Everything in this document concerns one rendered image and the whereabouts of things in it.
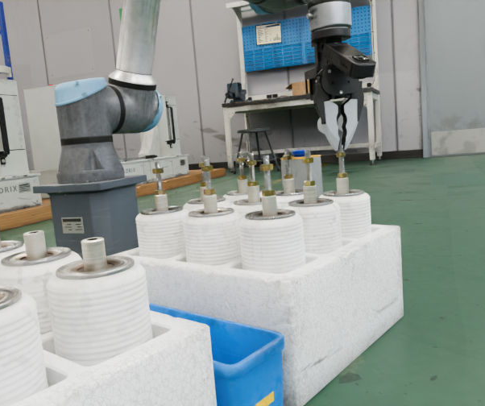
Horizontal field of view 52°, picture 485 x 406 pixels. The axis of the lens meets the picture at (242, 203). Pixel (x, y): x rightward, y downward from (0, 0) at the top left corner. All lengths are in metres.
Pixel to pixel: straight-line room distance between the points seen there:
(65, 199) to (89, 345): 0.69
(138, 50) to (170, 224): 0.52
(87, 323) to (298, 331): 0.30
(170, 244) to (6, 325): 0.47
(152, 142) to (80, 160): 3.26
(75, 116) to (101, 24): 6.22
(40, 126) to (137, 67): 2.31
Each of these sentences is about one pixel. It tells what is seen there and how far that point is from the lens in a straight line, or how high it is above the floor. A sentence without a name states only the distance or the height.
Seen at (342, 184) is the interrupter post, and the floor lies 0.27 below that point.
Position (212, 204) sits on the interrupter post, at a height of 0.27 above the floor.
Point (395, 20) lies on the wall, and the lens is 5.91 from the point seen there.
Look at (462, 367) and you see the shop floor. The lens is 0.85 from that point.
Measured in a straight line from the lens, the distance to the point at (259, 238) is 0.70.
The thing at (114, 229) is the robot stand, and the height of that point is 0.19.
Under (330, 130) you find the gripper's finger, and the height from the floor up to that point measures 0.37.
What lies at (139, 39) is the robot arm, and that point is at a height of 0.62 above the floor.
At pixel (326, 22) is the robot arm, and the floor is 0.55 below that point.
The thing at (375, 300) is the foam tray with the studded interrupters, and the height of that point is 0.07.
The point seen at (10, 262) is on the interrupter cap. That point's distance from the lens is 0.60.
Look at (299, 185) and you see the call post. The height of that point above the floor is 0.25.
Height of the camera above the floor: 0.37
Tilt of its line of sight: 7 degrees down
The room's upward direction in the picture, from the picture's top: 5 degrees counter-clockwise
